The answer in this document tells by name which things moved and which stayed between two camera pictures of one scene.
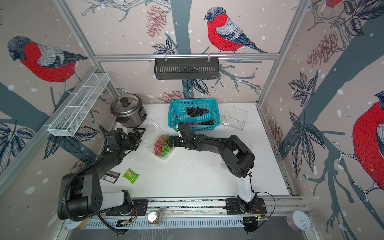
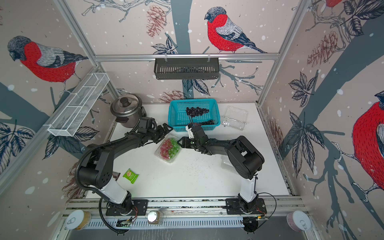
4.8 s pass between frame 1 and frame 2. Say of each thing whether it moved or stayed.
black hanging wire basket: stayed
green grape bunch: moved
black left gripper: moved
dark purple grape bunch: stayed
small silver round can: stayed
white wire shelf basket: stayed
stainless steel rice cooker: stayed
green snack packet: stayed
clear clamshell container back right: stayed
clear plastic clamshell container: moved
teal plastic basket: stayed
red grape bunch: moved
